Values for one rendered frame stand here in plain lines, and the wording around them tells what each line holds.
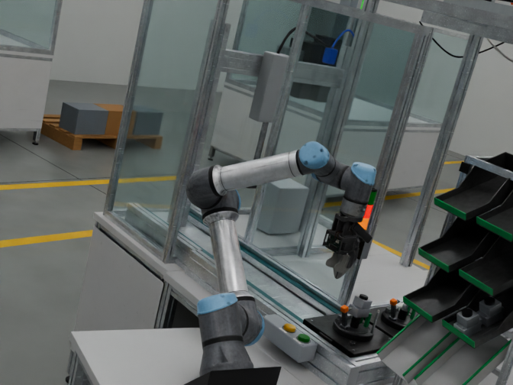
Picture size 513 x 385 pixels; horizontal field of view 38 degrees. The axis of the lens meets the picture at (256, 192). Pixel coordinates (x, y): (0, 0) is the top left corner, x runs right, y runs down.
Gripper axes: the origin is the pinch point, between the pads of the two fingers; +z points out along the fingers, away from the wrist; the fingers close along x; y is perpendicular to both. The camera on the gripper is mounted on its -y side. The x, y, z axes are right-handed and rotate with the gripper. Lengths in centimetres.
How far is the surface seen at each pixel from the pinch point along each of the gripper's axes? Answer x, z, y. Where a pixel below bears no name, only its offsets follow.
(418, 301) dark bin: 19.7, 0.9, -15.7
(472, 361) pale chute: 39.8, 11.0, -21.2
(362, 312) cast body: -1.6, 16.1, -19.0
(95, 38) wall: -880, 51, -379
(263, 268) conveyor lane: -61, 28, -28
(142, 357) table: -24, 35, 48
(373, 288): -48, 35, -84
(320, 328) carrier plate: -8.8, 24.3, -9.0
